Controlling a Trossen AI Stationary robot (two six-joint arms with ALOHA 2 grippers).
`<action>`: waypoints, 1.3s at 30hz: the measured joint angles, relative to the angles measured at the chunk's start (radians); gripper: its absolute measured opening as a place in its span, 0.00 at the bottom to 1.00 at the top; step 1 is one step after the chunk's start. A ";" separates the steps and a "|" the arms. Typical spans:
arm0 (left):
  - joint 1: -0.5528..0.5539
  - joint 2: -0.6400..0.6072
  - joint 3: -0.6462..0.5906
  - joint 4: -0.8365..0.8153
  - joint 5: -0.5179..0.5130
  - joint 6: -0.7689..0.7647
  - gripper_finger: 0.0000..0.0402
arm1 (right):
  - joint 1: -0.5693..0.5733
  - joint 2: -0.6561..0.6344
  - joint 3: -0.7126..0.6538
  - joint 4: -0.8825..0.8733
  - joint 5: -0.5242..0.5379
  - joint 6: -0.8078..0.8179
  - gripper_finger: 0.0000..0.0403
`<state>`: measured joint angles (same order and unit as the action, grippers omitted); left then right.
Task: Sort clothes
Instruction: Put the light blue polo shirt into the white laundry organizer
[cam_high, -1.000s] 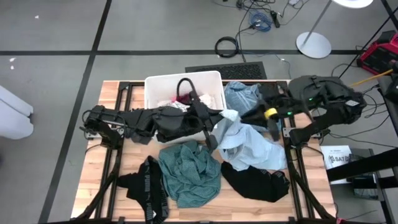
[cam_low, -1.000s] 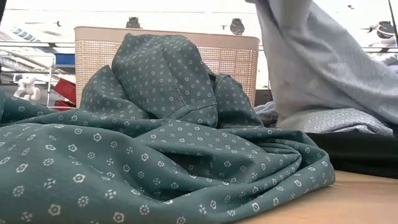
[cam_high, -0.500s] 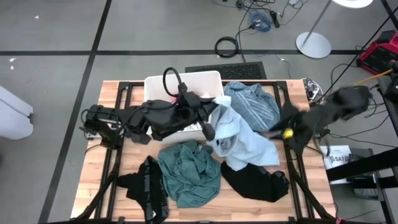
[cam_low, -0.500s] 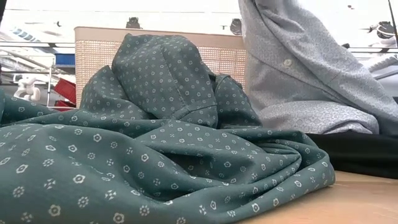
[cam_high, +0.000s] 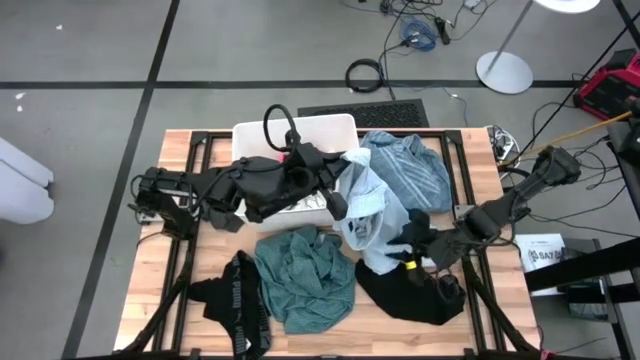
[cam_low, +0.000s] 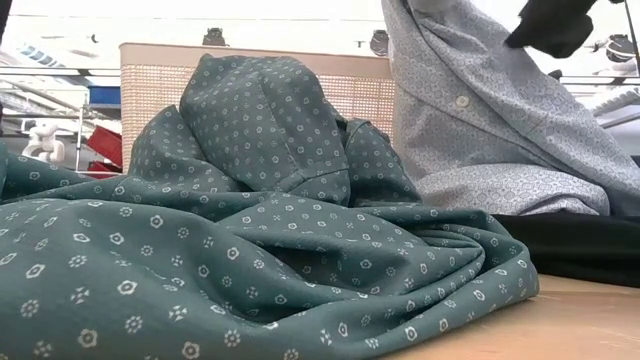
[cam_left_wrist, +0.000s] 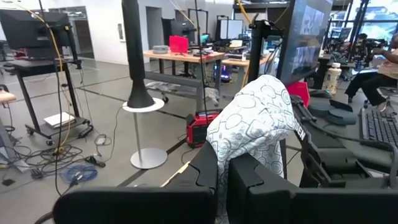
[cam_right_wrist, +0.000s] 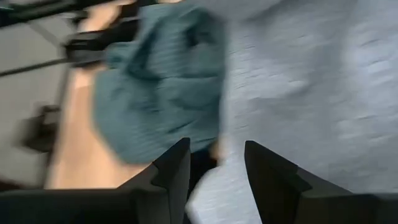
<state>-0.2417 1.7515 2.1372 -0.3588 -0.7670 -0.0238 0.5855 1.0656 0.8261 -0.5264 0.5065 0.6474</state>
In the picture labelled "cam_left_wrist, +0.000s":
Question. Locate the black cushion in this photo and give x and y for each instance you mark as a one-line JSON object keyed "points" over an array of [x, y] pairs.
{"points": [[332, 112]]}

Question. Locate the white flat box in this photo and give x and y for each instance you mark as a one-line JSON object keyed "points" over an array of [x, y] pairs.
{"points": [[59, 119]]}

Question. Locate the person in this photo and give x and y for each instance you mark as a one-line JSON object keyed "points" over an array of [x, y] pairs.
{"points": [[373, 81]]}

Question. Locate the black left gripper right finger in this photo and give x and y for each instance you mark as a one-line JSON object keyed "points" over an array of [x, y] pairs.
{"points": [[258, 193]]}

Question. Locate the black monitor stand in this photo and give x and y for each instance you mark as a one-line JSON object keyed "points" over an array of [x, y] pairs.
{"points": [[259, 49]]}

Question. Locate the white board panel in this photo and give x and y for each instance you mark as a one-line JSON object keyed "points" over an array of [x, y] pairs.
{"points": [[231, 29]]}

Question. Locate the red case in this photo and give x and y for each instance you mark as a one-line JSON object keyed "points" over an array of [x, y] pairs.
{"points": [[178, 44]]}

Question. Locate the white patterned garment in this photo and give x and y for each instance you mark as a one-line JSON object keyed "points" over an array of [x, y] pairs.
{"points": [[255, 118]]}

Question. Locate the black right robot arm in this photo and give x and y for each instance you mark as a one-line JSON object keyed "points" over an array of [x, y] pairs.
{"points": [[326, 155]]}

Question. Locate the black power strip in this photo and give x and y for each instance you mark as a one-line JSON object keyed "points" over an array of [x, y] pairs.
{"points": [[85, 132]]}

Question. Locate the black monitor on cart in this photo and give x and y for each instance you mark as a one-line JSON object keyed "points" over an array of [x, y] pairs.
{"points": [[28, 31]]}

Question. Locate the thin black pole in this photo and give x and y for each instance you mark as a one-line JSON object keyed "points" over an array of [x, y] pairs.
{"points": [[201, 62]]}

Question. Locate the wooden workbench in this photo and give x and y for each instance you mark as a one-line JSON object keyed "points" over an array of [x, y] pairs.
{"points": [[186, 57]]}

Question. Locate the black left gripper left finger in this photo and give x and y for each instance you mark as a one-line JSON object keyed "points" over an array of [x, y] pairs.
{"points": [[186, 193]]}

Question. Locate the black keyboard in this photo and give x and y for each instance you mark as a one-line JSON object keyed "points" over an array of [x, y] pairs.
{"points": [[381, 127]]}

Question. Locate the red bin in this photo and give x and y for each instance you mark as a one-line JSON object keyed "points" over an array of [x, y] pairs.
{"points": [[299, 93]]}

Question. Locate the red power station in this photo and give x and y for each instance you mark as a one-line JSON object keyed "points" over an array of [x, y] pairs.
{"points": [[199, 127]]}

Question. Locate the black rolling cart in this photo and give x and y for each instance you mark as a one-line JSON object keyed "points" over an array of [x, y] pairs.
{"points": [[46, 93]]}

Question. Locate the large black monitor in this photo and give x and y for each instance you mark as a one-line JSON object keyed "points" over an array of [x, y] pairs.
{"points": [[304, 40]]}

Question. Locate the white bottle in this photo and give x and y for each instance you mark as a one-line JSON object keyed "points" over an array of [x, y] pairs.
{"points": [[331, 77]]}

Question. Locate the grey round object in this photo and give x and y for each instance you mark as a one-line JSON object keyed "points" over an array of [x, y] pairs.
{"points": [[160, 49]]}

